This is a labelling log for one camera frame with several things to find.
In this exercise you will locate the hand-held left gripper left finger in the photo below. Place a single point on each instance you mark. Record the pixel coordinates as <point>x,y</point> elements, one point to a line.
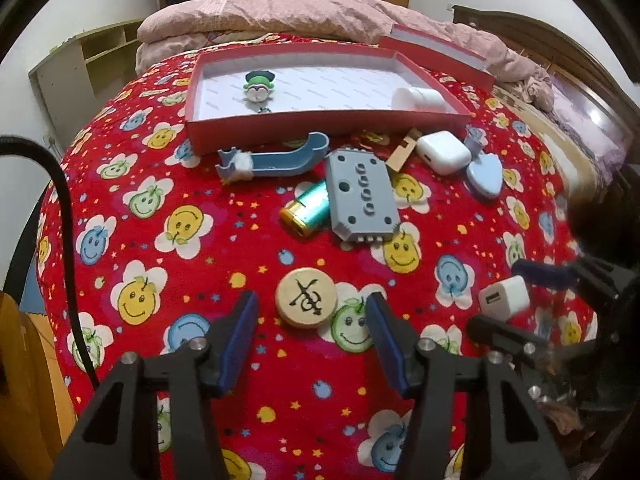
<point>241,342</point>

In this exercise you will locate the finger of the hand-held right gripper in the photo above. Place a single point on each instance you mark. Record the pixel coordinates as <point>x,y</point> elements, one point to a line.
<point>505,335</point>
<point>545,274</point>

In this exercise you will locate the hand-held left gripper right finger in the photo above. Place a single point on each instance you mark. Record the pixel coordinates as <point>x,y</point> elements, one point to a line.
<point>386,347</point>

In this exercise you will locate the white charger cube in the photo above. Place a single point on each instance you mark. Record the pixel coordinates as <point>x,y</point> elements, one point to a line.
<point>505,300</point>

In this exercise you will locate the round wooden chess piece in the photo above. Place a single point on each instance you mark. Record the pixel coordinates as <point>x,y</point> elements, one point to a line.
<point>306,297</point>

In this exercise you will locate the blue heart-shaped plastic piece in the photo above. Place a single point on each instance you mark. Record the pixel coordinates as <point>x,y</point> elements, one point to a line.
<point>484,175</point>

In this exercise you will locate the grey plastic block with holes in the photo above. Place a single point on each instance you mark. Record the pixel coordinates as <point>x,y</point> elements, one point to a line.
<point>360,195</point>

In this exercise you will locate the white earbuds case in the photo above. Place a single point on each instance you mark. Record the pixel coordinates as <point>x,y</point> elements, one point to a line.
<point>444,152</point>

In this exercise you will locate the blue curved plastic piece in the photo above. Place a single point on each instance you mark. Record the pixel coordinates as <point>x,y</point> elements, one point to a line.
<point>280,162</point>

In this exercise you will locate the notched wooden piece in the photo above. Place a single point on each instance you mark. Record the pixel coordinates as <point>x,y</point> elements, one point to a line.
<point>402,152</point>

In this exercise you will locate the red cardboard box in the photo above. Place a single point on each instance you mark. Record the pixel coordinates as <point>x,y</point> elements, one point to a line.
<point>320,85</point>

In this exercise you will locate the fuzzy brown clothing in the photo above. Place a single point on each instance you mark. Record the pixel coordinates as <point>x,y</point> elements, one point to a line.
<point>562,412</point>

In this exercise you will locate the red smiley flower blanket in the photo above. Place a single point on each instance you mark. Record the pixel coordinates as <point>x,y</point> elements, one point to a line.
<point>175,270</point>

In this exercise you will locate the purple pillow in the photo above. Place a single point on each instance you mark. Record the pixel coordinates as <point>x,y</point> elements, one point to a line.
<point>595,115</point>

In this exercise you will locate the white cylindrical case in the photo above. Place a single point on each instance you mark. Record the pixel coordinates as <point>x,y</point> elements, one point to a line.
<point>417,98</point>

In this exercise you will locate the dark wooden headboard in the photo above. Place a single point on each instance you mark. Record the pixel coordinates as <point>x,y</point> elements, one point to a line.
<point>560,55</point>

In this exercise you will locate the orange wooden furniture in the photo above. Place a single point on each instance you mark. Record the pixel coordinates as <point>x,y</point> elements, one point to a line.
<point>25,385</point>

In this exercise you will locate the red cardboard box lid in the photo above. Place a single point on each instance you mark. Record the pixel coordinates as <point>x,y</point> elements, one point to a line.
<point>440,55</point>

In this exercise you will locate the pale green open shelf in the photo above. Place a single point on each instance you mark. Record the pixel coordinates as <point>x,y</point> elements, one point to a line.
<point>80,75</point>

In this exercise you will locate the pink quilt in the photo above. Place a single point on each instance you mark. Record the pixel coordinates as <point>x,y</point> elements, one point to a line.
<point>300,15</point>

